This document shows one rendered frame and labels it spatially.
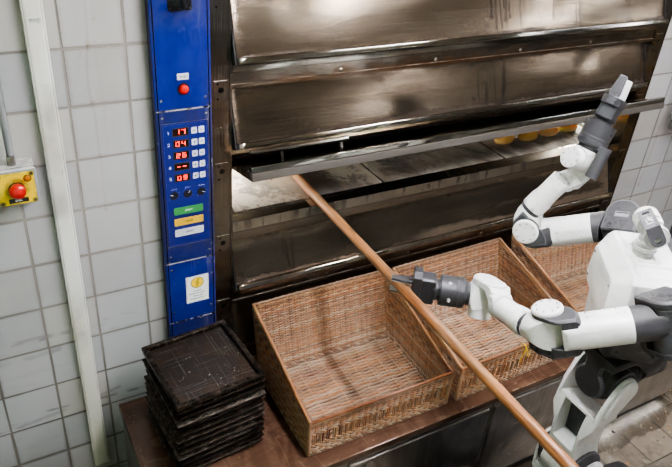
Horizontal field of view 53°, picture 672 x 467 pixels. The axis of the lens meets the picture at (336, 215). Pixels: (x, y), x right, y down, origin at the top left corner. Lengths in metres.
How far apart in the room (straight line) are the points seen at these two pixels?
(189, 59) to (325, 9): 0.44
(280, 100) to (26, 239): 0.82
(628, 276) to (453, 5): 1.02
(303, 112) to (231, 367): 0.81
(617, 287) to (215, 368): 1.16
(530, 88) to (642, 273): 1.02
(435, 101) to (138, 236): 1.08
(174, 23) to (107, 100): 0.27
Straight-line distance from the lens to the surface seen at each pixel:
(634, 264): 1.90
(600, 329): 1.74
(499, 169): 2.74
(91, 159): 1.95
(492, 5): 2.41
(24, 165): 1.88
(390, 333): 2.67
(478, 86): 2.48
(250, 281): 2.32
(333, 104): 2.16
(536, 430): 1.62
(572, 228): 2.13
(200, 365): 2.12
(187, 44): 1.87
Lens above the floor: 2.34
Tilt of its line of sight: 31 degrees down
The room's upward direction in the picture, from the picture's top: 5 degrees clockwise
